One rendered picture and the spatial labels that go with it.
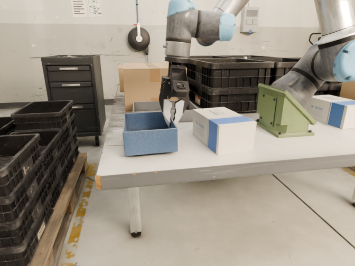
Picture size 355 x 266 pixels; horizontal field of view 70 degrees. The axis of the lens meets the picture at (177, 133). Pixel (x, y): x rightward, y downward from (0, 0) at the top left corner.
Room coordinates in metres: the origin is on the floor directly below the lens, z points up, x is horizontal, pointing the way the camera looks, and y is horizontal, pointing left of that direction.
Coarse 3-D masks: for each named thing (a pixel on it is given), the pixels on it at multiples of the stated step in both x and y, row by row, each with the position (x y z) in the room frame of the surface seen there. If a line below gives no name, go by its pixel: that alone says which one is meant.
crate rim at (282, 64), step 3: (261, 60) 1.29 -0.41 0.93; (276, 63) 1.15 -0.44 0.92; (279, 63) 1.15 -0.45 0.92; (282, 63) 1.15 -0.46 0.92; (285, 63) 1.15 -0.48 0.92; (288, 63) 1.16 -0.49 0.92; (291, 63) 1.16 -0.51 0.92; (294, 63) 1.16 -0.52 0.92; (276, 66) 1.15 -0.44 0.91; (279, 66) 1.15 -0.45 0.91; (282, 66) 1.15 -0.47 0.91; (285, 66) 1.15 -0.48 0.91; (288, 66) 1.16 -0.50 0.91; (291, 66) 1.16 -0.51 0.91
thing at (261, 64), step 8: (200, 64) 1.23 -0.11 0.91; (208, 64) 1.12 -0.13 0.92; (216, 64) 1.09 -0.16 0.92; (224, 64) 1.09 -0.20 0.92; (232, 64) 1.10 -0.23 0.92; (240, 64) 1.11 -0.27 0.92; (248, 64) 1.12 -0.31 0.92; (256, 64) 1.12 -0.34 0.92; (264, 64) 1.13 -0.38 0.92; (272, 64) 1.14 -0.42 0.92
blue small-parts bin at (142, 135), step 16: (144, 112) 0.84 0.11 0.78; (160, 112) 0.85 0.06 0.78; (128, 128) 0.83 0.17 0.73; (144, 128) 0.84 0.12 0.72; (160, 128) 0.85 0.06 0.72; (176, 128) 0.66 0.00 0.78; (128, 144) 0.64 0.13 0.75; (144, 144) 0.64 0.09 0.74; (160, 144) 0.65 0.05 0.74; (176, 144) 0.66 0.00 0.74
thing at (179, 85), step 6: (174, 66) 0.75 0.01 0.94; (180, 66) 0.75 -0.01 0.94; (174, 72) 0.73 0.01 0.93; (180, 72) 0.73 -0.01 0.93; (174, 78) 0.70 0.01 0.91; (180, 78) 0.71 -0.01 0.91; (186, 78) 0.71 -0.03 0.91; (174, 84) 0.68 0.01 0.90; (180, 84) 0.68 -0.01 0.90; (186, 84) 0.69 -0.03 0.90; (174, 90) 0.67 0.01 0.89; (180, 90) 0.67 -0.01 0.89; (186, 90) 0.67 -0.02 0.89; (174, 96) 0.67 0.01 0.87; (180, 96) 0.67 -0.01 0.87; (186, 96) 0.68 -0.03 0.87
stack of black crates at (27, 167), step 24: (0, 144) 1.11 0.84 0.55; (24, 144) 1.13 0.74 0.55; (0, 168) 0.99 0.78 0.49; (24, 168) 0.93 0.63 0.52; (0, 192) 0.77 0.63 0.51; (24, 192) 0.90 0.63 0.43; (48, 192) 1.15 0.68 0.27; (0, 216) 0.77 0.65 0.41; (24, 216) 0.84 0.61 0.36; (48, 216) 1.07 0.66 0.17; (0, 240) 0.76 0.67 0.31; (24, 240) 0.80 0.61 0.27; (0, 264) 0.76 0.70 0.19; (24, 264) 0.78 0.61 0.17
